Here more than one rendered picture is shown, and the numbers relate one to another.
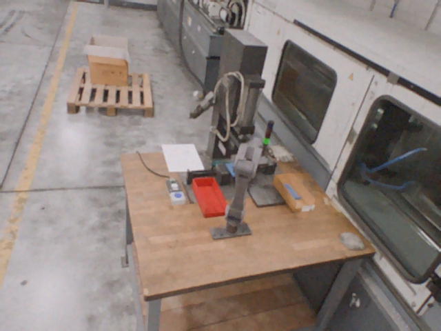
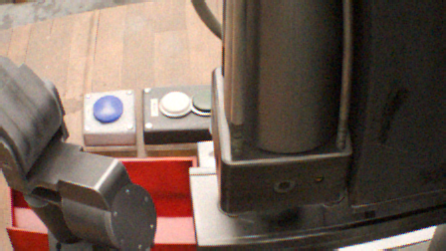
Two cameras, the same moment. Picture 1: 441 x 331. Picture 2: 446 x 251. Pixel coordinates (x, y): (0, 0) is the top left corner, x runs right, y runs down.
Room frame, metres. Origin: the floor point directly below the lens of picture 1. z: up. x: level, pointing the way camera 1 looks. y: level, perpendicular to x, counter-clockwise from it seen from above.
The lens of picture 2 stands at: (1.76, -0.59, 1.81)
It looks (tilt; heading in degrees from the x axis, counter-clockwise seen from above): 45 degrees down; 110
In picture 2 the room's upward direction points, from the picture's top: 1 degrees clockwise
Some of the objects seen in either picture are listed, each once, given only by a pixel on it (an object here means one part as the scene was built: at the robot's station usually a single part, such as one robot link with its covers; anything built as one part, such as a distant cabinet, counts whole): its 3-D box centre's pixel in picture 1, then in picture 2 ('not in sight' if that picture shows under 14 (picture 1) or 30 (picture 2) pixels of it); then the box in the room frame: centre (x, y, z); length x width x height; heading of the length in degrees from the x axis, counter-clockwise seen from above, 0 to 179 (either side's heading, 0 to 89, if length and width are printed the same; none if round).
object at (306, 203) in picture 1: (293, 192); not in sight; (1.55, -0.41, 0.93); 0.25 x 0.13 x 0.08; 25
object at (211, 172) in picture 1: (204, 174); not in sight; (1.53, 0.10, 0.95); 0.15 x 0.03 x 0.10; 115
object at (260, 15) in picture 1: (255, 27); not in sight; (3.30, -0.05, 1.41); 0.25 x 0.01 x 0.33; 22
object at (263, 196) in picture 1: (265, 195); not in sight; (1.50, -0.25, 0.91); 0.17 x 0.16 x 0.02; 115
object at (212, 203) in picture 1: (209, 196); (90, 215); (1.38, 0.05, 0.93); 0.25 x 0.12 x 0.06; 25
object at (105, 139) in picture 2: (177, 200); (109, 128); (1.33, 0.21, 0.90); 0.07 x 0.07 x 0.06; 25
